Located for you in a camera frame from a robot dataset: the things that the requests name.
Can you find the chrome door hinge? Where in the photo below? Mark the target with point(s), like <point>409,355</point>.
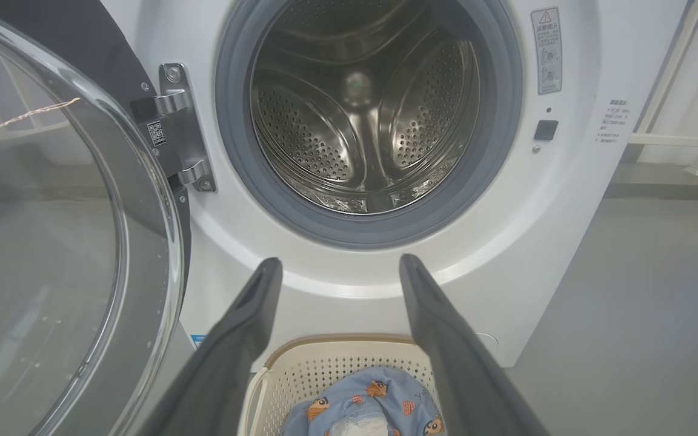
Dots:
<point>182,139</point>

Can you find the blue cartoon print garment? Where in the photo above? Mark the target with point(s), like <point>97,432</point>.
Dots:
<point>355,387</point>

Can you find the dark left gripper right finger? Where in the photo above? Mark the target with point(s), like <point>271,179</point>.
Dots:
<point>458,363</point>

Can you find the blue energy label sticker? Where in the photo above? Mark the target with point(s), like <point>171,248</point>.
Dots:
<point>198,340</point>

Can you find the glass washing machine door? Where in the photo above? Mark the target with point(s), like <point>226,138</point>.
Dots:
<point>52,242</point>

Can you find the small text sticker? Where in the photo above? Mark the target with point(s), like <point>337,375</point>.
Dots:
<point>612,121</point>

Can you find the cream laundry basket brown rim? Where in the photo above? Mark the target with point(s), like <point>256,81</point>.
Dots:
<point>325,363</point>

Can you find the grey warning sticker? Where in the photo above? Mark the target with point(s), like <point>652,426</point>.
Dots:
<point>546,51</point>

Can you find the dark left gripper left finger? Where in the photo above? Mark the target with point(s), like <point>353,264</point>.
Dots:
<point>228,363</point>

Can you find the white garment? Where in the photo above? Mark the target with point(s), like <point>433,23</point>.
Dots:
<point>358,427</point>

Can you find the small QR code sticker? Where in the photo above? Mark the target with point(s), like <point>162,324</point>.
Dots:
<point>156,133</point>

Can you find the white front-load washing machine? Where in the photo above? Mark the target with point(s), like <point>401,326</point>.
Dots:
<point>506,242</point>

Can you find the round white filter cover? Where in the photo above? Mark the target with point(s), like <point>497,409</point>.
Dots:
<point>489,342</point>

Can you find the white metal rack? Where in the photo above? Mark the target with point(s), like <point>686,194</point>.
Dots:
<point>676,140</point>

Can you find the stainless steel washing machine drum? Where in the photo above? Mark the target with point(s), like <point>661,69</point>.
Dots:
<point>312,133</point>

